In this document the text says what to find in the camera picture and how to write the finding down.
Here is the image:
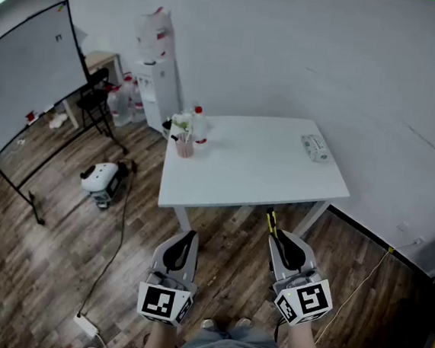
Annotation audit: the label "black chair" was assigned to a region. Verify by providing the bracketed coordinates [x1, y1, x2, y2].
[74, 65, 123, 137]

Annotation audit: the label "wrapped dispenser water bottle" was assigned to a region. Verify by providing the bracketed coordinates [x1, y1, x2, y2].
[130, 3, 181, 66]

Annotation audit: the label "large clear water jug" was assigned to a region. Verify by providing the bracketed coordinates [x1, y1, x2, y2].
[104, 85, 137, 129]
[120, 74, 136, 97]
[127, 79, 151, 125]

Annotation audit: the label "yellow cable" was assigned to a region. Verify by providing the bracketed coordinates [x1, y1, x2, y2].
[314, 242, 393, 348]

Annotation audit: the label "white plush toy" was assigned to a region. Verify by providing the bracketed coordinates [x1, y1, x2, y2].
[48, 111, 69, 131]

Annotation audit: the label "white wet wipes pack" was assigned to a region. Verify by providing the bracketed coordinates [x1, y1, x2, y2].
[298, 133, 331, 164]

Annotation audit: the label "white panda-shaped appliance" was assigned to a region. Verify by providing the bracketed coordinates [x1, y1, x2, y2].
[76, 158, 130, 213]

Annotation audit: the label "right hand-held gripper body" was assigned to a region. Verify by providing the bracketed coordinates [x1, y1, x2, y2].
[268, 264, 337, 330]

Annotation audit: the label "white water dispenser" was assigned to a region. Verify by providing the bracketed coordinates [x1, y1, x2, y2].
[127, 54, 187, 136]

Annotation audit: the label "wooden desk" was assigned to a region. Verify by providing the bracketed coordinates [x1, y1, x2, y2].
[59, 47, 126, 134]

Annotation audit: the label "clear bottle with red cap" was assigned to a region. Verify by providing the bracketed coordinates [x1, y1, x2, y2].
[187, 105, 213, 150]

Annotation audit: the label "person's blue jeans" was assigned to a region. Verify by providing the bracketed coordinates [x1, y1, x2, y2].
[181, 321, 289, 348]

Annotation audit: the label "pink pen cup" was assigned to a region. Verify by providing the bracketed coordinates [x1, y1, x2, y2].
[175, 132, 197, 159]

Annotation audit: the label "white table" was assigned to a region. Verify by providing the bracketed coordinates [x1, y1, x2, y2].
[154, 105, 358, 247]

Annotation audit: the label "white cable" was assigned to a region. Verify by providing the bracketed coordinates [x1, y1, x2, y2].
[84, 334, 120, 348]

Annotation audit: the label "white flower bouquet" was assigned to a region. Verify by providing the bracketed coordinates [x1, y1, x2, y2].
[169, 107, 194, 137]

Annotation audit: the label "person's right shoe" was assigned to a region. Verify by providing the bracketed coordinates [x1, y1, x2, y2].
[233, 315, 254, 330]

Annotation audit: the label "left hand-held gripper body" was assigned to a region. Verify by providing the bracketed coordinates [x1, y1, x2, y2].
[135, 264, 198, 327]

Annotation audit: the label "white power strip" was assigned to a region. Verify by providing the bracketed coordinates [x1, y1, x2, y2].
[71, 311, 101, 339]

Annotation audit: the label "whiteboard on black stand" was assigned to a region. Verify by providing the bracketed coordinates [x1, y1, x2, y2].
[0, 0, 142, 234]

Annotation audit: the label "person's left forearm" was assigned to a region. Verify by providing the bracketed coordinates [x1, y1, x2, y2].
[142, 319, 182, 348]

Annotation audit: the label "black floor cable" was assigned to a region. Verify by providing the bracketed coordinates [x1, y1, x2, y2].
[77, 153, 139, 322]

